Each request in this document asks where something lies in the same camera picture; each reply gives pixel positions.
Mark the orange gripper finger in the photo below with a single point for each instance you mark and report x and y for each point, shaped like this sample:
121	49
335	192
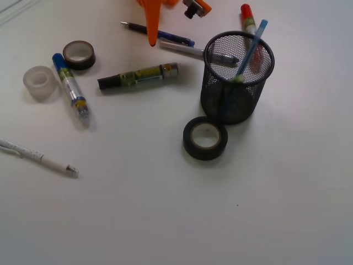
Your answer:
152	10

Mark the black cap marker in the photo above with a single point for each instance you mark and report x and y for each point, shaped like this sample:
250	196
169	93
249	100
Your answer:
133	78

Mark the red cap marker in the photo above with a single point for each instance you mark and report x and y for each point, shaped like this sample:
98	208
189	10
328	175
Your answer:
249	26

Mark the blue cap marker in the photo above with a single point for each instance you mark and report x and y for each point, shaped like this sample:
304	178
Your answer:
71	88

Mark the dark blue pen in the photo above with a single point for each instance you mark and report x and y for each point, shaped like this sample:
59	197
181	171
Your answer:
161	34

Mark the grey white pen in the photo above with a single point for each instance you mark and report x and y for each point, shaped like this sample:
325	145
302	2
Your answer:
187	51

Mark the black mesh pen holder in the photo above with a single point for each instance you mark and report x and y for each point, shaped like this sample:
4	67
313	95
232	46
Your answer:
222	99

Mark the light blue pen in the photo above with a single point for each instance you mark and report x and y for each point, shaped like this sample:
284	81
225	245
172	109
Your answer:
239	78

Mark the dark brown tape roll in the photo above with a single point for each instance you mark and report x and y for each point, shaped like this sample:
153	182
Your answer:
79	55

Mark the clear tape roll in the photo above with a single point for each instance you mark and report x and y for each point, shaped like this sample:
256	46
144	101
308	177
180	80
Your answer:
40	82

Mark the black tape roll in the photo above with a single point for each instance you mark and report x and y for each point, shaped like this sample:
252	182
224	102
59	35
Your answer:
204	139

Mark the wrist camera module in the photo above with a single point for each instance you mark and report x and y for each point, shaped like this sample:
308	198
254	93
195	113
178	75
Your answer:
199	7

